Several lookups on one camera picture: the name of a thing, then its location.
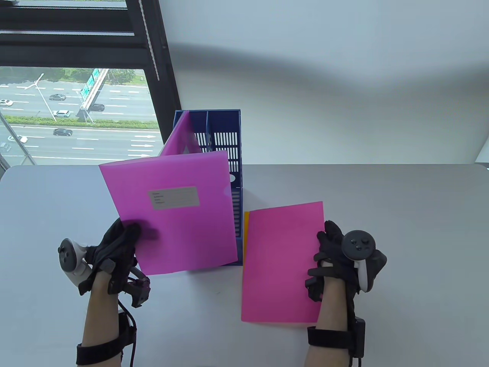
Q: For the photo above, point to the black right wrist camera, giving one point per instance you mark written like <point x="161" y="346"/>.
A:
<point x="313" y="286"/>

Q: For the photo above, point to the white street lamp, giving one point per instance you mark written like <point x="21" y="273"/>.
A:
<point x="46" y="101"/>

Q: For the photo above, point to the blue perforated file holder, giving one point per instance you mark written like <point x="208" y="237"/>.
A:
<point x="221" y="122"/>

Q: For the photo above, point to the grey slanted window bar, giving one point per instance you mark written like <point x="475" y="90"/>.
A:
<point x="18" y="139"/>

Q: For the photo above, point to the black window frame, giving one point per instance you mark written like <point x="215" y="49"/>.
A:
<point x="160" y="57"/>

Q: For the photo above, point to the grey left hand controller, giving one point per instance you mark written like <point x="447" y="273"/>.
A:
<point x="70" y="260"/>

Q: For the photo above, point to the green road sign gantry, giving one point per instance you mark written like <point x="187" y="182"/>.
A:
<point x="91" y="88"/>

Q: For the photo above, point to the grey hand controller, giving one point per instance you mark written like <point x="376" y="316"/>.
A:
<point x="70" y="260"/>
<point x="361" y="244"/>

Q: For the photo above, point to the orange cardstock sheet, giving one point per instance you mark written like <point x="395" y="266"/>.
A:
<point x="246" y="225"/>

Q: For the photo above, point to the person's right hand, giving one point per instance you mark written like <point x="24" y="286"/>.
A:
<point x="336" y="260"/>

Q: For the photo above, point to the grey right hand controller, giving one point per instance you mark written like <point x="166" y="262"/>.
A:
<point x="361" y="244"/>

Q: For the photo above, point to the person's right forearm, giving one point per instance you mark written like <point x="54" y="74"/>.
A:
<point x="328" y="306"/>

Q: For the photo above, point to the pink cardstock sheet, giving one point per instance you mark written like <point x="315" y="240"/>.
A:
<point x="279" y="267"/>

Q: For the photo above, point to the person's left hand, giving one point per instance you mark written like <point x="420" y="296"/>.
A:
<point x="114" y="248"/>

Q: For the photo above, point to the pink L-shaped folder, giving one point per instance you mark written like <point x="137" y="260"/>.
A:
<point x="179" y="137"/>
<point x="179" y="237"/>

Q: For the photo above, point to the person's left forearm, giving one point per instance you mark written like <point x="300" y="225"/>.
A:
<point x="101" y="317"/>

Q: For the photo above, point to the black forearm box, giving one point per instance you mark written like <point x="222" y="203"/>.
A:
<point x="360" y="336"/>

